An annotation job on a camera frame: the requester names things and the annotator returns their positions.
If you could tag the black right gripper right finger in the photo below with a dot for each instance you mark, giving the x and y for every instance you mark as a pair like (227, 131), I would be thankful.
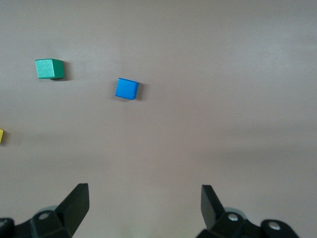
(213, 210)

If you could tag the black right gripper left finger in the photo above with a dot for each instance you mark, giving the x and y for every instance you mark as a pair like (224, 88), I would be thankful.
(71, 205)

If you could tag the yellow wooden block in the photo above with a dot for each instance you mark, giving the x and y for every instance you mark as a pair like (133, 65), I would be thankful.
(1, 136)

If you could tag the blue wooden block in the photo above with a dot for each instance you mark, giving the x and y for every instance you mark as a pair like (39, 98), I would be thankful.
(126, 88)

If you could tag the green wooden block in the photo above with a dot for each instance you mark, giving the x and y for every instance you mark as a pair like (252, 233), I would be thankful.
(47, 69)

